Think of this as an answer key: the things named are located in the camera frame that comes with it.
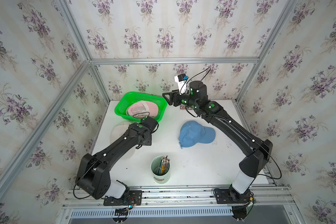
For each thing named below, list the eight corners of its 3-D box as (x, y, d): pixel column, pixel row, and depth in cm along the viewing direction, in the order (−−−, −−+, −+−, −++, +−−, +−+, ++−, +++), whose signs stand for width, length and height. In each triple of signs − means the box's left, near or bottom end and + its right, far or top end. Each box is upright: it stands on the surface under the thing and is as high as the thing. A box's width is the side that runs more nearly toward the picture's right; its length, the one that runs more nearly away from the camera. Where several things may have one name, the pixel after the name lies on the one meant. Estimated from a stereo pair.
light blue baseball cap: (178, 147, 94) (180, 139, 86) (178, 129, 103) (179, 120, 95) (212, 147, 94) (216, 139, 86) (208, 129, 104) (212, 121, 95)
